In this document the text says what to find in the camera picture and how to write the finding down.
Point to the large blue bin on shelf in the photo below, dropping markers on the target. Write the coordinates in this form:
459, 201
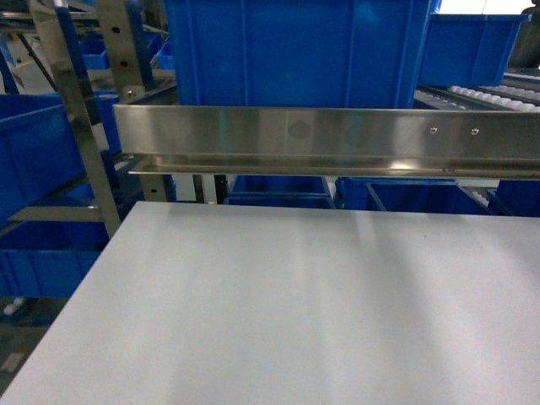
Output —
322, 54

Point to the blue bin lower left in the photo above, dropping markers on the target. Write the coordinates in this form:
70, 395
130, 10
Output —
283, 191

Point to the blue bin lower centre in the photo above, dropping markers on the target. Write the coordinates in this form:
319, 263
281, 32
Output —
406, 196

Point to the blue bin left rack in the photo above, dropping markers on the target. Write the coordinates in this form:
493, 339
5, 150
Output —
39, 152

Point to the blue bin centre on rollers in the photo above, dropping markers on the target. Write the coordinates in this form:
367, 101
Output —
469, 50

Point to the stainless steel rack upright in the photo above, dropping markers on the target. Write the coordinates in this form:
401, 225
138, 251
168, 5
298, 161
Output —
57, 34

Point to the stainless steel shelf front rail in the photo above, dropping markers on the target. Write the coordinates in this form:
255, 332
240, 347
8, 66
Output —
330, 142

